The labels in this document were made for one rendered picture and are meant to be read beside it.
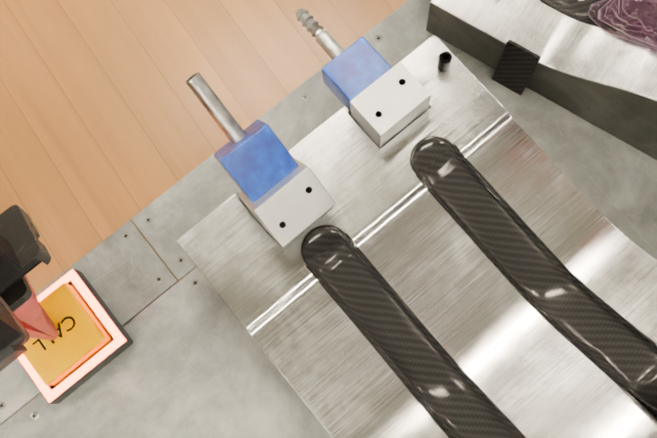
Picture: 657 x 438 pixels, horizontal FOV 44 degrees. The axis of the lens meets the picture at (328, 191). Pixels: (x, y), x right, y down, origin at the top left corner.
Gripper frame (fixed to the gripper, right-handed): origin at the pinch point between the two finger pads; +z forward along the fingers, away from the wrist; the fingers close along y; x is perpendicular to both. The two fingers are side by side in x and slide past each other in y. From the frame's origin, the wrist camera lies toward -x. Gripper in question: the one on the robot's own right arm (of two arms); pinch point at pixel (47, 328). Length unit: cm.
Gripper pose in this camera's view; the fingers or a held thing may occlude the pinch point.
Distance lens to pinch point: 69.2
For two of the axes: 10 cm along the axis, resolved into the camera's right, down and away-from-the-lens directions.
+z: 3.5, 5.8, 7.4
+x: -5.3, -5.2, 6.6
